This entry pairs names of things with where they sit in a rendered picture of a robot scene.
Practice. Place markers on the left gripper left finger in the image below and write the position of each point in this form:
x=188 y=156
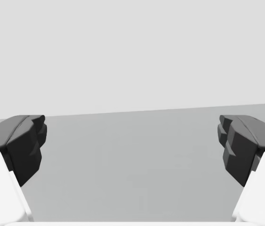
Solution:
x=17 y=150

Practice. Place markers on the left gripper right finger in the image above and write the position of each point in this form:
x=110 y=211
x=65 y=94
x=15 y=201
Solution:
x=243 y=153

